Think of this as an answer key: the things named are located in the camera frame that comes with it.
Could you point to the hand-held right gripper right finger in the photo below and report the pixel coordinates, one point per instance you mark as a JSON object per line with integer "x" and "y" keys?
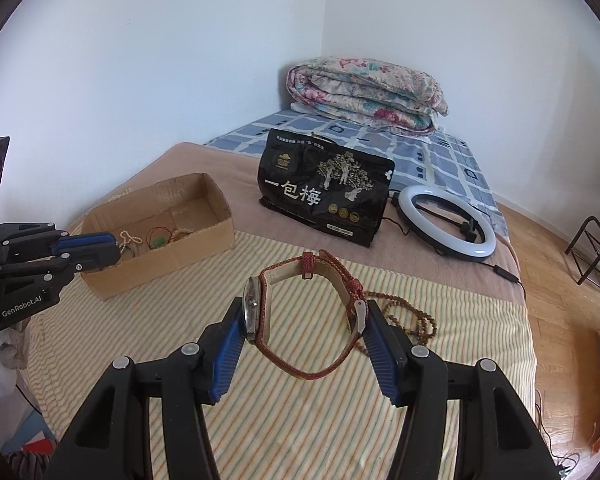
{"x": 380, "y": 355}

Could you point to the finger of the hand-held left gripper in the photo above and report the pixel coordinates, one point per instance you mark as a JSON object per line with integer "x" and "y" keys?
{"x": 90, "y": 262}
{"x": 87, "y": 242}

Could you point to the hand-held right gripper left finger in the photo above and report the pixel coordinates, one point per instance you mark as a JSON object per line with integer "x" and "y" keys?
{"x": 230, "y": 350}

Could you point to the cardboard box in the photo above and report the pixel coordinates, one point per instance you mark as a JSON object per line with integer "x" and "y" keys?
{"x": 200, "y": 247}

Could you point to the white plastic bag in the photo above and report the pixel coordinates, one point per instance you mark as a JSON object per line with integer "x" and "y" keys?
{"x": 0, "y": 365}

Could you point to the yellow striped cloth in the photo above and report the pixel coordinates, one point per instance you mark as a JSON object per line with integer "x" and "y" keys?
{"x": 305, "y": 425}

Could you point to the tan blanket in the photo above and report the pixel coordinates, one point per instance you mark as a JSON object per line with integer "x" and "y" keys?
{"x": 250, "y": 220}

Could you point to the black snack bag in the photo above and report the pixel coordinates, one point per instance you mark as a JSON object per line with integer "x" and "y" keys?
{"x": 305, "y": 195}

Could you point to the blue checked bedsheet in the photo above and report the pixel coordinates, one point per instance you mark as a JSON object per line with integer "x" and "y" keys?
{"x": 430, "y": 160}

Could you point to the black metal clothes rack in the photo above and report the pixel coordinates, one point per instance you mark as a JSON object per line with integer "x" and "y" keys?
{"x": 580, "y": 237}

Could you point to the folded floral quilt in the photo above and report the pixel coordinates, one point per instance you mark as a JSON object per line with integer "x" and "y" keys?
{"x": 370, "y": 95}

